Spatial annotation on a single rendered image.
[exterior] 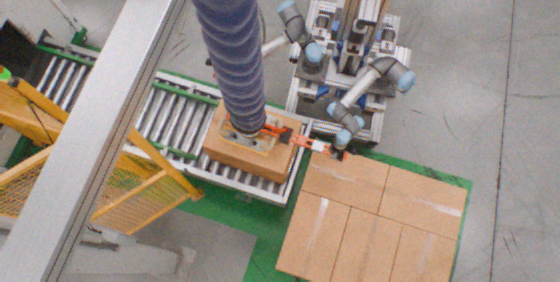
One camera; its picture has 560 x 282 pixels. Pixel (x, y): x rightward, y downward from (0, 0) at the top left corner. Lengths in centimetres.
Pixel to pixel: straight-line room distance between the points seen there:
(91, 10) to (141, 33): 397
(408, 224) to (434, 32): 206
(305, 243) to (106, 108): 257
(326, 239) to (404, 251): 57
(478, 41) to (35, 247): 441
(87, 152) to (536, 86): 438
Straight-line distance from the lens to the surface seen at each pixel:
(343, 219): 348
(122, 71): 108
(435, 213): 364
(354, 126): 259
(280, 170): 310
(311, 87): 325
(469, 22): 497
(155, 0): 114
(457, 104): 454
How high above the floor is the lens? 397
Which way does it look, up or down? 72 degrees down
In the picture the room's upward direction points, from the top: 1 degrees counter-clockwise
